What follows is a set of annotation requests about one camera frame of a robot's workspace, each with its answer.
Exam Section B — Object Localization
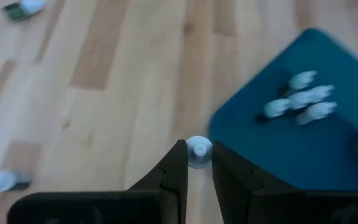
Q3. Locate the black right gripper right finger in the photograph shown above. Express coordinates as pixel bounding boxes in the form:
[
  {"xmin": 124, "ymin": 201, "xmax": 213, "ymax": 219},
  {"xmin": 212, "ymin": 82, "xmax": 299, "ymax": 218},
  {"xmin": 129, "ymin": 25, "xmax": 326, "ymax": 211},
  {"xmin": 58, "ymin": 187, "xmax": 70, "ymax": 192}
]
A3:
[{"xmin": 212, "ymin": 140, "xmax": 295, "ymax": 224}]

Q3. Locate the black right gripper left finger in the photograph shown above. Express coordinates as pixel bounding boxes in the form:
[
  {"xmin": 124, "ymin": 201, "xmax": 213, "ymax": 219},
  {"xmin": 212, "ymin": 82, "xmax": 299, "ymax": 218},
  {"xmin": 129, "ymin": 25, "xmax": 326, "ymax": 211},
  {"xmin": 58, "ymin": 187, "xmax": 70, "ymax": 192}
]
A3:
[{"xmin": 129, "ymin": 139, "xmax": 188, "ymax": 224}]

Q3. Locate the small green-label dropper bottle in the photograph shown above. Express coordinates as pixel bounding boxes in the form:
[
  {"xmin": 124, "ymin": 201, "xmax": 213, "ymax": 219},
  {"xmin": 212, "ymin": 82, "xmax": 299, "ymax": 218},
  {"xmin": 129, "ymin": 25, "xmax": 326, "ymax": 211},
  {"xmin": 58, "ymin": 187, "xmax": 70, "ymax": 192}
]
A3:
[{"xmin": 1, "ymin": 0, "xmax": 48, "ymax": 22}]

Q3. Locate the blue plastic tray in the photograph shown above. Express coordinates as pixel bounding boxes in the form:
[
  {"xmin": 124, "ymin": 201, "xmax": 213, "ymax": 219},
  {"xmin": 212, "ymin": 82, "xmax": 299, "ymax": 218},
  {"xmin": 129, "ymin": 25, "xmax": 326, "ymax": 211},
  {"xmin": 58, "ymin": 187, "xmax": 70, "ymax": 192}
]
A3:
[{"xmin": 208, "ymin": 27, "xmax": 358, "ymax": 192}]

